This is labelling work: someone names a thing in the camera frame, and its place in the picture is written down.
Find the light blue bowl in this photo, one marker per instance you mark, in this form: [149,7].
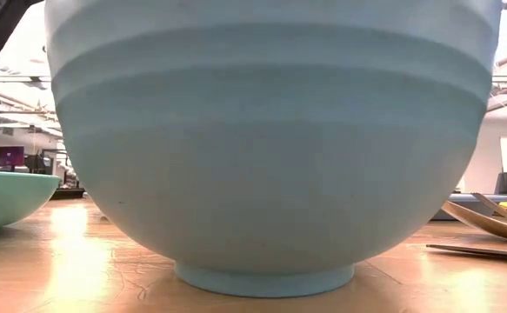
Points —
[275,165]

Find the teal plate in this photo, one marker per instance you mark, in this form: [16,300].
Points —
[5,200]

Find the purple lit monitor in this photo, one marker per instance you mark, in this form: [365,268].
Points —
[8,156]

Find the blue plastic tray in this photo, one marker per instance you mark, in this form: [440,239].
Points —
[462,204]

